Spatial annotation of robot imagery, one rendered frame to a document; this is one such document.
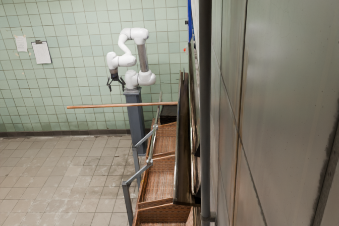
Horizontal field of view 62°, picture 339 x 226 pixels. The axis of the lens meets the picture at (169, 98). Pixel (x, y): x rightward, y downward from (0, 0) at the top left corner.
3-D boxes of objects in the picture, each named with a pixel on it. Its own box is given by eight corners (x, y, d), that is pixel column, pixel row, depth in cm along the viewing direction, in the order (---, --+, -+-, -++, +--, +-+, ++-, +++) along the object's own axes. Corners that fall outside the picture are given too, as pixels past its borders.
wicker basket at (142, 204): (194, 171, 285) (194, 149, 273) (195, 218, 236) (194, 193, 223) (147, 171, 290) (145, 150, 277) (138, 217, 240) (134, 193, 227)
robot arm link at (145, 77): (140, 81, 370) (157, 81, 367) (138, 88, 357) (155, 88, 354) (131, 25, 324) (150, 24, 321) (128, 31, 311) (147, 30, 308)
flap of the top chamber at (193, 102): (191, 45, 291) (197, 26, 282) (199, 156, 132) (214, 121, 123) (187, 43, 290) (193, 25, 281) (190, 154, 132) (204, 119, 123)
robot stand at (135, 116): (134, 147, 423) (126, 87, 377) (148, 147, 421) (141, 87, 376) (132, 156, 405) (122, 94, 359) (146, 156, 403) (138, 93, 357)
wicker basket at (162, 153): (192, 136, 339) (192, 117, 327) (193, 168, 289) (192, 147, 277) (152, 137, 343) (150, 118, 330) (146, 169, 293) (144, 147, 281)
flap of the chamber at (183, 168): (178, 73, 306) (197, 75, 306) (172, 204, 147) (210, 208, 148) (179, 71, 305) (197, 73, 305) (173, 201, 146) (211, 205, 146)
